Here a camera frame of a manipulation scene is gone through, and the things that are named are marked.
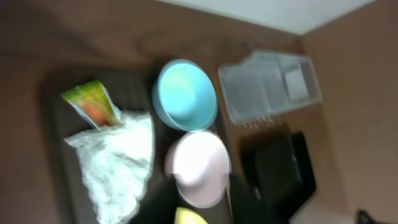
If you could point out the dark brown serving tray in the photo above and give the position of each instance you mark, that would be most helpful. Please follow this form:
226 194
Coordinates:
129 90

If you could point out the light blue bowl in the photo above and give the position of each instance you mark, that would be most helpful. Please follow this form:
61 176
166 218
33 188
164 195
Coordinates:
184 97

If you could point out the pink bowl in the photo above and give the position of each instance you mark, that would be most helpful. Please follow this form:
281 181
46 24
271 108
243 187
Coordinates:
200 163

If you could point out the clear plastic container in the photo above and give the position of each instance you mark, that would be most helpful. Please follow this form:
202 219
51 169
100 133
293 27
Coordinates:
268 84

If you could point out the yellow orange snack wrapper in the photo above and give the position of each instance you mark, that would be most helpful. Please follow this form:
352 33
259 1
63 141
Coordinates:
92 102

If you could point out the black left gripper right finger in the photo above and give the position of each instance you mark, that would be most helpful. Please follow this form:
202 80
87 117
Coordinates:
246 209

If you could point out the yellow plate with rice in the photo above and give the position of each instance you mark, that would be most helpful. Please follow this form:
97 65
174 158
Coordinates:
187 216

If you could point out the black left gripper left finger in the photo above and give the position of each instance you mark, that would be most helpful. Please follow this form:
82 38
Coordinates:
162 207

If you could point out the crumpled white napkin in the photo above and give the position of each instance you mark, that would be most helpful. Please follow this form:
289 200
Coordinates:
116 163

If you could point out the black plastic bin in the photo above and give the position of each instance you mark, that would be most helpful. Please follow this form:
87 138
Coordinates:
280 172

